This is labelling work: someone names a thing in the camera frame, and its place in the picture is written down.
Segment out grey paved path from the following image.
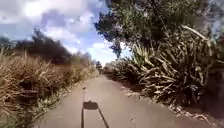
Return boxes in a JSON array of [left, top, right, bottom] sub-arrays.
[[33, 73, 214, 128]]

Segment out tall dark green trees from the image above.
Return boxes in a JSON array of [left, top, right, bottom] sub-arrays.
[[94, 0, 224, 59]]

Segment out green flax bushes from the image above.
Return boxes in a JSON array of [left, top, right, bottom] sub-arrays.
[[103, 24, 224, 118]]

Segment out dark trees behind grass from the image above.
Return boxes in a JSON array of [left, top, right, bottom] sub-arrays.
[[0, 28, 94, 66]]

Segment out dry brown tall grass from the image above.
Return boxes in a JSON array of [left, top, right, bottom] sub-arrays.
[[0, 49, 100, 128]]

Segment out strip of dry leaf litter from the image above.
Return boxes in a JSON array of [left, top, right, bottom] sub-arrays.
[[120, 84, 224, 128]]

